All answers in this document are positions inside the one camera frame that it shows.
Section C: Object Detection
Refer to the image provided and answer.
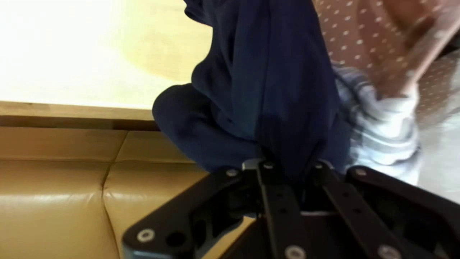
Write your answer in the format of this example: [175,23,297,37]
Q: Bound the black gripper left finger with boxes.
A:
[120,159,307,259]

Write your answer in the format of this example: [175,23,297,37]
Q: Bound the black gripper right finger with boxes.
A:
[307,159,460,259]

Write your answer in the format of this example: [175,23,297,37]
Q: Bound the grey plaid shirt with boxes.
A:
[332,63,422,184]

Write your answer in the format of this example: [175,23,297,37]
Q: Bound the navy blue garment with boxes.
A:
[151,0,353,181]

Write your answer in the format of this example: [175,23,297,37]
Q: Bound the pink polka dot laundry bag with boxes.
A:
[310,0,460,192]

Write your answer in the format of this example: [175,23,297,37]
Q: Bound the tan leather armchair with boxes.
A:
[0,125,255,259]

